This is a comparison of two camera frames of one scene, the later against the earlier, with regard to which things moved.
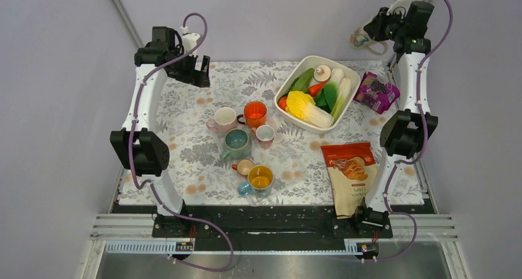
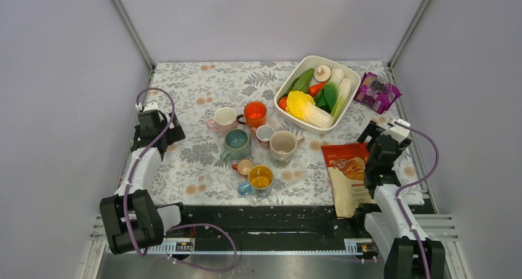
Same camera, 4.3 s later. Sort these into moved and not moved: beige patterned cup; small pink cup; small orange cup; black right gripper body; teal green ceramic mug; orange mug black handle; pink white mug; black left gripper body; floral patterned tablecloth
Moved: black left gripper body; black right gripper body; beige patterned cup
Not moved: orange mug black handle; teal green ceramic mug; small orange cup; pink white mug; small pink cup; floral patterned tablecloth
